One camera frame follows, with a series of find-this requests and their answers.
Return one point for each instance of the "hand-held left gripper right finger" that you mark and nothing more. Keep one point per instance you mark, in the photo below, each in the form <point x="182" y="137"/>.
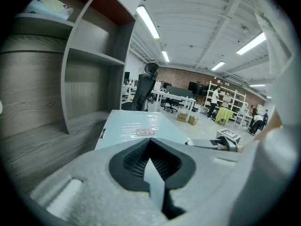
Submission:
<point x="202" y="180"/>

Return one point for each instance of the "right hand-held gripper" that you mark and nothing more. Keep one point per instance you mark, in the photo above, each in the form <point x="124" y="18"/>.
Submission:
<point x="229" y="138"/>

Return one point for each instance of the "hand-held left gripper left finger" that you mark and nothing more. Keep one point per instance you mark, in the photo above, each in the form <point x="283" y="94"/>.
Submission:
<point x="94" y="187"/>

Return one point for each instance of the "person's right forearm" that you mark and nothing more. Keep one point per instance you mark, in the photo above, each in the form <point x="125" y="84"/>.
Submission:
<point x="270" y="126"/>

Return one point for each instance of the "cardboard box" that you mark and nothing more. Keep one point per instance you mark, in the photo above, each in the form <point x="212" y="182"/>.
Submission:
<point x="192" y="120"/>
<point x="182" y="117"/>

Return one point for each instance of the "yellow cloth covered table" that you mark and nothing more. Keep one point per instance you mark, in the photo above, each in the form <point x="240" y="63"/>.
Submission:
<point x="224" y="115"/>

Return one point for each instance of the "small black office chair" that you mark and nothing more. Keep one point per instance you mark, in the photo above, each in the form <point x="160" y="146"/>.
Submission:
<point x="172" y="103"/>

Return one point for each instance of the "small white table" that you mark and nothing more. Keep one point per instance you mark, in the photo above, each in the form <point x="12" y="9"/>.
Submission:
<point x="244" y="116"/>

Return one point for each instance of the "white office desk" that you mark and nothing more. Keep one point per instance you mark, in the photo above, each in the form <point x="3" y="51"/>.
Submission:
<point x="178" y="98"/>

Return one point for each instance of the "dark desk divider panel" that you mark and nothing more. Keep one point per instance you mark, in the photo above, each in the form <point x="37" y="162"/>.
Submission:
<point x="178" y="91"/>

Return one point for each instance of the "white open shelving rack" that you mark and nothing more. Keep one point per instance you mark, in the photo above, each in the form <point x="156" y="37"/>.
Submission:
<point x="237" y="98"/>

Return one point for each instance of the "long ceiling light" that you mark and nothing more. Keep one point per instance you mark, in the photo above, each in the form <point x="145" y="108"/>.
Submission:
<point x="251" y="43"/>
<point x="257" y="85"/>
<point x="148" y="21"/>
<point x="165" y="56"/>
<point x="218" y="65"/>

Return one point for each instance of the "black mesh office chair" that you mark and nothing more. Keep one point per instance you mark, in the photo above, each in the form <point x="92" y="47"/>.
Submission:
<point x="143" y="88"/>

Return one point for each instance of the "grey wooden shelf unit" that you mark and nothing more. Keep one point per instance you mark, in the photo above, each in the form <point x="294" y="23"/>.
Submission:
<point x="47" y="86"/>

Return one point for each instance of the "folded pale towel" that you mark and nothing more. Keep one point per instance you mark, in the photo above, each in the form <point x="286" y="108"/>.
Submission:
<point x="50" y="7"/>

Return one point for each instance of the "black wall screen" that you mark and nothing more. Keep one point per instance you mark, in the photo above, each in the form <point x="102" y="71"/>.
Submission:
<point x="197" y="88"/>

